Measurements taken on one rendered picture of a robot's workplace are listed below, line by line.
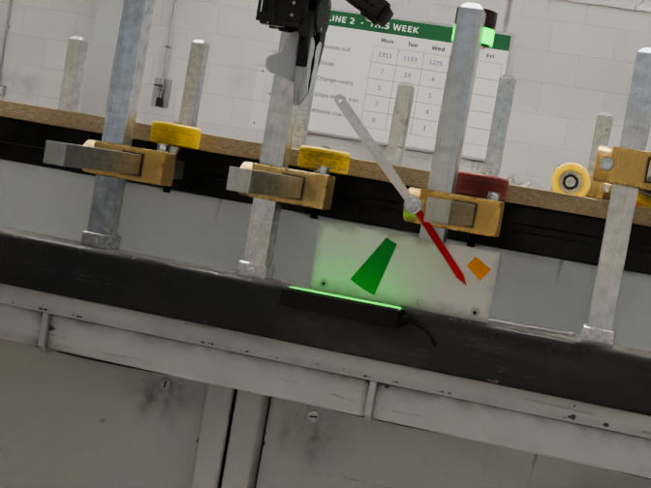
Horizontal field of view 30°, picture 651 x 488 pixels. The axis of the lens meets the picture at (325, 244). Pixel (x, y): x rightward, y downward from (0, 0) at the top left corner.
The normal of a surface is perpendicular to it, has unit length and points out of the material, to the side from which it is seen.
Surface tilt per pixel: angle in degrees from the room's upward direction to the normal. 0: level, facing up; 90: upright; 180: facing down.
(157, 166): 90
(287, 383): 90
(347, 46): 90
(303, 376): 90
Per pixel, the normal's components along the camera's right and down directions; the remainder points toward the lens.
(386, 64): -0.21, 0.02
